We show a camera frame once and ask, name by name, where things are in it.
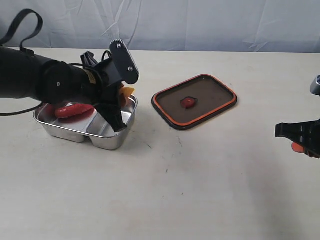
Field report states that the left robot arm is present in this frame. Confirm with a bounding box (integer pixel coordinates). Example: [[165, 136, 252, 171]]
[[0, 42, 139, 132]]

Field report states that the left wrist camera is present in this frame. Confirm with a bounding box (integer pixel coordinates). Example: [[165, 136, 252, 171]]
[[109, 39, 140, 85]]

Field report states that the white fabric backdrop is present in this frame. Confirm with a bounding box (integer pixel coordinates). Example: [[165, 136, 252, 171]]
[[0, 0, 320, 53]]

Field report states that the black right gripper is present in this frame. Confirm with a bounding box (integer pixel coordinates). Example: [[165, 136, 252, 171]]
[[275, 120, 320, 158]]

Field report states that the red sausage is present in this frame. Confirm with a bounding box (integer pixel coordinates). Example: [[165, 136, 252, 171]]
[[54, 103, 94, 119]]

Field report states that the steel two-compartment lunch box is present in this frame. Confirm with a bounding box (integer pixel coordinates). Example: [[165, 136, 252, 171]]
[[33, 95, 138, 150]]

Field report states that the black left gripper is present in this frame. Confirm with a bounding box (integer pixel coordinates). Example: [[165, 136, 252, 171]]
[[41, 55, 129, 132]]

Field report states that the yellow cheese wedge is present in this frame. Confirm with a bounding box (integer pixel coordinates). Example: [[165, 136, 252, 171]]
[[121, 87, 135, 96]]

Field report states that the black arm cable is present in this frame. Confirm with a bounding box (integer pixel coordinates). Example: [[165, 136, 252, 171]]
[[0, 8, 44, 52]]

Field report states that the dark transparent lid orange seal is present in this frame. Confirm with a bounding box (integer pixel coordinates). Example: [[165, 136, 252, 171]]
[[151, 74, 238, 131]]

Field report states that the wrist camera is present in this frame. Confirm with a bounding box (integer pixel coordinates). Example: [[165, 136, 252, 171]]
[[309, 75, 320, 96], [109, 39, 140, 85]]

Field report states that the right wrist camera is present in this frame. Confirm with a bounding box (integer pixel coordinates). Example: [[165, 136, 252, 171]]
[[309, 75, 320, 96]]

